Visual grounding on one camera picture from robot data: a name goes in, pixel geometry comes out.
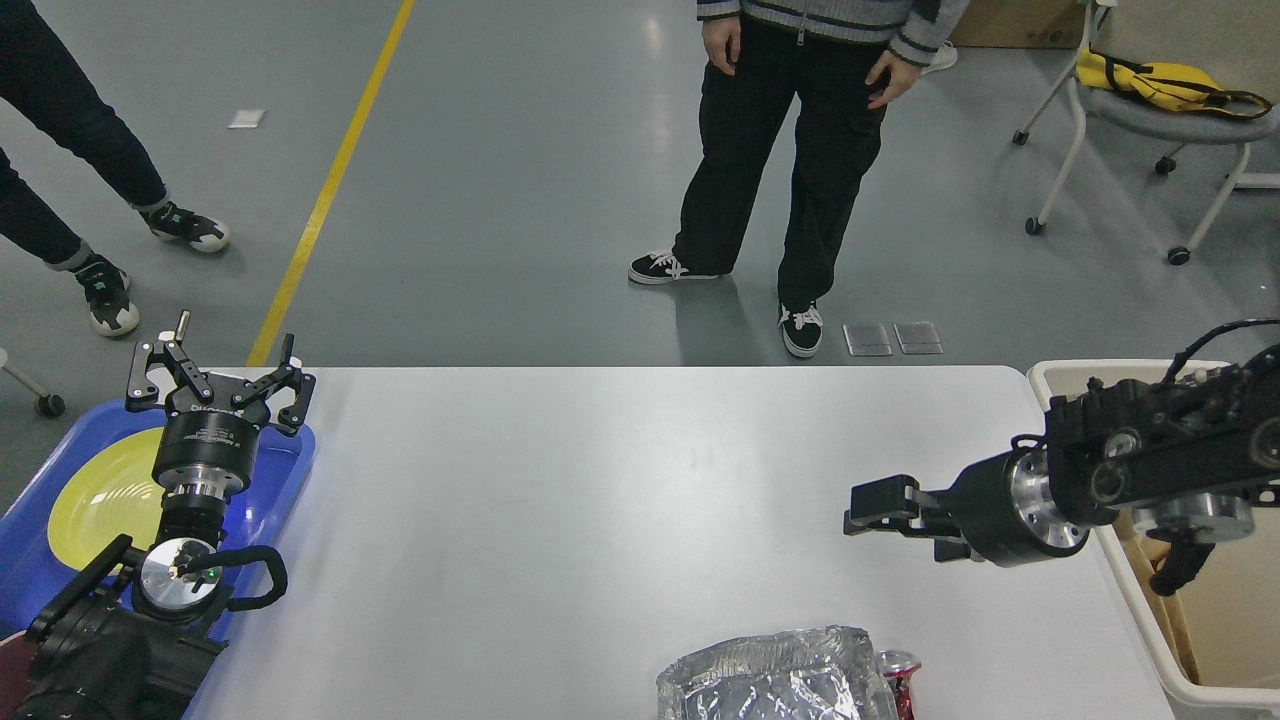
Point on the brown paper bag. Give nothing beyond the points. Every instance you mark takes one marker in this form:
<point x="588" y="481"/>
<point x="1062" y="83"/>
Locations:
<point x="1145" y="556"/>

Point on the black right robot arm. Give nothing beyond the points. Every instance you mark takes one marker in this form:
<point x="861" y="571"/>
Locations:
<point x="1189" y="457"/>

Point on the yellow plate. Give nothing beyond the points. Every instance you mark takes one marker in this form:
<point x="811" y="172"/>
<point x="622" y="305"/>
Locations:
<point x="112" y="494"/>

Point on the right floor outlet plate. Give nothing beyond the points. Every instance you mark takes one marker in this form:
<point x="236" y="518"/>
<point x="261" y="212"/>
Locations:
<point x="918" y="338"/>

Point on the left floor outlet plate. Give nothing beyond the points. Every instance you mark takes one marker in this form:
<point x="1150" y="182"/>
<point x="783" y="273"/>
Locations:
<point x="867" y="340"/>

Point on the grey office chair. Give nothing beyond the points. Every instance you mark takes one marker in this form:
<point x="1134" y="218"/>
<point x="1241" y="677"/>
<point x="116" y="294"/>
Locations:
<point x="1182" y="128"/>

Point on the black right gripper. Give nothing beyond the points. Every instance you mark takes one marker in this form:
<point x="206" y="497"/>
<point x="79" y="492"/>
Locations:
<point x="1002" y="507"/>

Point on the large aluminium foil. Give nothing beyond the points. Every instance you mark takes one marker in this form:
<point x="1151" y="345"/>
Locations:
<point x="831" y="672"/>

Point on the yellow bag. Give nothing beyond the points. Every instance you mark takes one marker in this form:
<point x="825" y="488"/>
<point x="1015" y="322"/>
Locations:
<point x="1168" y="86"/>

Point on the chair caster wheel leg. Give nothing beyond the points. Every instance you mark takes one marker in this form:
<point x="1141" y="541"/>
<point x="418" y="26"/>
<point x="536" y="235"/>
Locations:
<point x="47" y="404"/>

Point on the pink mug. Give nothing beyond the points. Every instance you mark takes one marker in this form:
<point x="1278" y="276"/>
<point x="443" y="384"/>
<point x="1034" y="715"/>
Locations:
<point x="17" y="655"/>

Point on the beige plastic bin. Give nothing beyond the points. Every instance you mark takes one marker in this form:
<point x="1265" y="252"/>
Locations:
<point x="1231" y="610"/>

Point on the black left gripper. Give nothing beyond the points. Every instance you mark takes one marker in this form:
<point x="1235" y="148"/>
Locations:
<point x="213" y="448"/>

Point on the person in dark jeans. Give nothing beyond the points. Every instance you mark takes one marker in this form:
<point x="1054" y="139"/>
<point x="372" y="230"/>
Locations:
<point x="44" y="83"/>

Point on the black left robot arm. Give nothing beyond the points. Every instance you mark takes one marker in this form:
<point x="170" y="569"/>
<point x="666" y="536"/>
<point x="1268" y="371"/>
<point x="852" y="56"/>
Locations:
<point x="130" y="635"/>

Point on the floor outlet plate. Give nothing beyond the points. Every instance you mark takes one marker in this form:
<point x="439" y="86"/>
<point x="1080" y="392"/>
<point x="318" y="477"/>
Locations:
<point x="867" y="340"/>
<point x="918" y="338"/>

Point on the person in black shorts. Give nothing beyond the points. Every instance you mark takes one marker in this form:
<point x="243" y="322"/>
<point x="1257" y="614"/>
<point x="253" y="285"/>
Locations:
<point x="945" y="58"/>

